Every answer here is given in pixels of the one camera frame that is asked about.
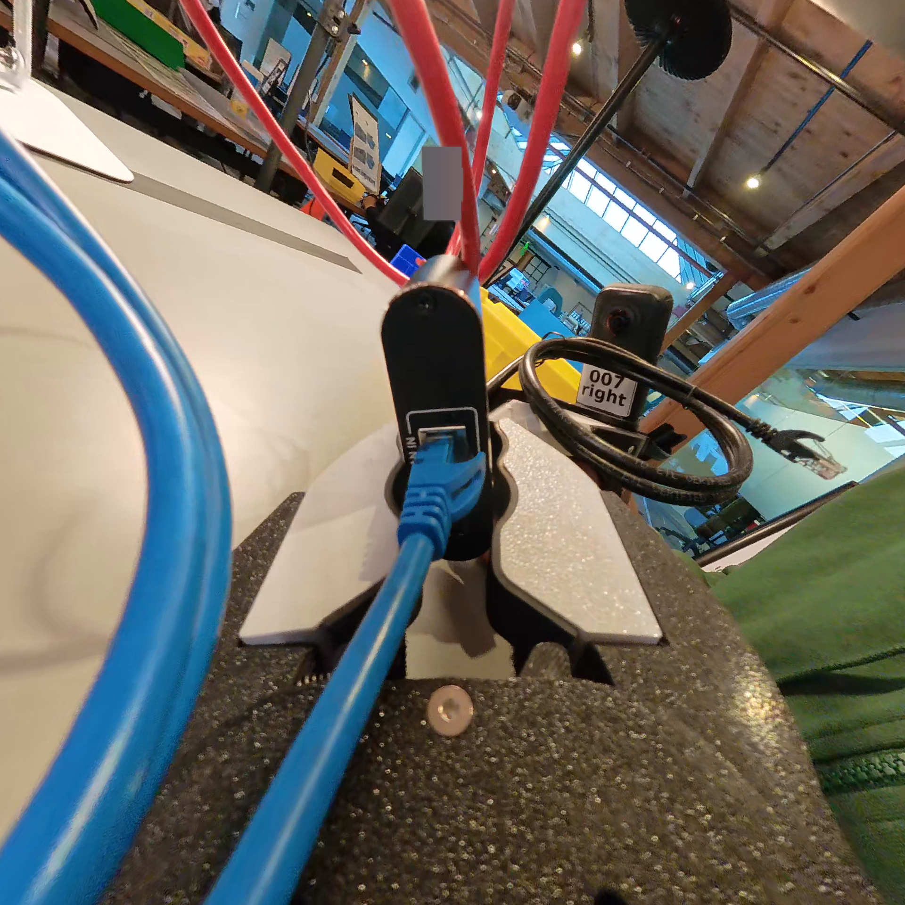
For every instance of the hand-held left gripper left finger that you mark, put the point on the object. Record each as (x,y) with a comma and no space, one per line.
(318,551)

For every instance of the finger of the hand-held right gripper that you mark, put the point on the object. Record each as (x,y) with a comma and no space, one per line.
(527,413)

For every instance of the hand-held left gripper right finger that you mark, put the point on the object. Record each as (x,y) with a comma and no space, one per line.
(565,551)

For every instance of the yellow storage bin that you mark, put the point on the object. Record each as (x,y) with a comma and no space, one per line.
(505,332)

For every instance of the black ethernet port adapter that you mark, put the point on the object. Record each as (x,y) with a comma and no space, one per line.
(435,353)

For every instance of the black computer monitor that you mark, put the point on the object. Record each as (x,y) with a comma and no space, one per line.
(403,212)

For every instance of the person's green hoodie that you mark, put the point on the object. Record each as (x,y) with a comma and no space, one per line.
(813,601)

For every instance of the black round fan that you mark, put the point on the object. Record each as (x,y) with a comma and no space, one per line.
(679,35)

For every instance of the yellow box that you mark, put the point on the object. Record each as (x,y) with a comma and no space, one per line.
(336,177)

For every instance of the standing poster banner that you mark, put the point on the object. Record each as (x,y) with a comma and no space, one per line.
(365,141)

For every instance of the grey metal column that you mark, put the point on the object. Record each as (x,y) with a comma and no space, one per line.
(306,92)

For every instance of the green flat box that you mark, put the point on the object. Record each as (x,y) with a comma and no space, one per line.
(141,32)

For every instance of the silver ventilation duct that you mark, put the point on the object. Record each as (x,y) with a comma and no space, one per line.
(756,304)

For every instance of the wooden support post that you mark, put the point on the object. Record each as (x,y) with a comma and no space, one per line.
(813,297)

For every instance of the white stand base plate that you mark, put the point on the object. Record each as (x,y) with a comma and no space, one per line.
(56,134)

